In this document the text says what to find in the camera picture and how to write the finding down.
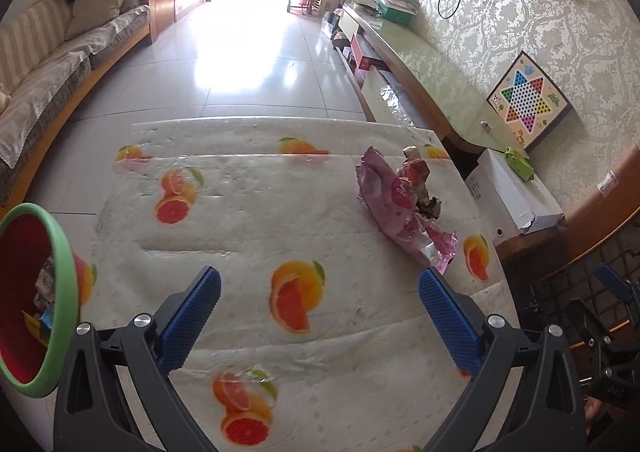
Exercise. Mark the small white wall sticker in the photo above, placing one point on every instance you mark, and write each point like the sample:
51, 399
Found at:
608, 183

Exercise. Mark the cream plush toy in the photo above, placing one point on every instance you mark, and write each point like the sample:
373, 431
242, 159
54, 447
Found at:
4, 99

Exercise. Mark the red box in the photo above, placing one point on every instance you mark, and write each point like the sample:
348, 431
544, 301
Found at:
362, 54

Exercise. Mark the wooden sofa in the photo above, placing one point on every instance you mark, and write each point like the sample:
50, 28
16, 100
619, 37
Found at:
115, 56

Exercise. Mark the colourful star checkers board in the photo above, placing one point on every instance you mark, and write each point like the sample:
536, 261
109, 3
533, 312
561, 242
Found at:
527, 101

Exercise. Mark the brown wrapper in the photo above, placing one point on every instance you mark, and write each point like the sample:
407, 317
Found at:
415, 171

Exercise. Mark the yellow box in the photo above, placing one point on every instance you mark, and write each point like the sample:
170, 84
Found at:
31, 327

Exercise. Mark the long television cabinet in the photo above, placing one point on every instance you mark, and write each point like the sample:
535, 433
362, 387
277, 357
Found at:
425, 61

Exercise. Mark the pink snack wrapper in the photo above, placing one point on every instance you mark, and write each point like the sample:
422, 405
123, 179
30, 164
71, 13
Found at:
390, 192

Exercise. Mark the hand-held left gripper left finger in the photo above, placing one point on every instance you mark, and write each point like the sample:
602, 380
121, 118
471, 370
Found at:
190, 317

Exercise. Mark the white milk carton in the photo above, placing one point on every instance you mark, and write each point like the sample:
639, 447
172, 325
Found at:
46, 282

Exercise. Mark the blue white box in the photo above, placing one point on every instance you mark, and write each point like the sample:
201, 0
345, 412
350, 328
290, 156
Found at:
51, 327

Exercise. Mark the white cardboard box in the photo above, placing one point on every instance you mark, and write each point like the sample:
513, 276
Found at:
505, 194

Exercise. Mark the beige pillow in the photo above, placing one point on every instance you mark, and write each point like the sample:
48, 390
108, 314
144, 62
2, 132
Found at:
97, 6

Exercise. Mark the red bucket with green rim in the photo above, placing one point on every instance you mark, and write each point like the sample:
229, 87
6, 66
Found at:
20, 292

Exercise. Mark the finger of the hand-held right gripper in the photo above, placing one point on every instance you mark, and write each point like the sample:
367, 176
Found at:
614, 282
595, 327

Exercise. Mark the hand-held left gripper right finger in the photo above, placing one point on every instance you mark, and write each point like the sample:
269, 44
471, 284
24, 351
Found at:
450, 317

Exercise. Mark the person's right hand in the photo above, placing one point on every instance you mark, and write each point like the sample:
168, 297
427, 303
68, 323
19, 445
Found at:
595, 409

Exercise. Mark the striped beige sofa cover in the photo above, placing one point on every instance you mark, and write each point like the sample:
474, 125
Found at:
45, 76

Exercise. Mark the green packet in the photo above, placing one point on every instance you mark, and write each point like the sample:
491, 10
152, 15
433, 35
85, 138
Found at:
517, 164

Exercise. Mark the fruit print tablecloth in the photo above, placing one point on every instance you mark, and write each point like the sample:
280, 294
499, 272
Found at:
225, 207

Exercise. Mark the green box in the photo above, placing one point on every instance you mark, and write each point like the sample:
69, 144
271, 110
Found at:
395, 15

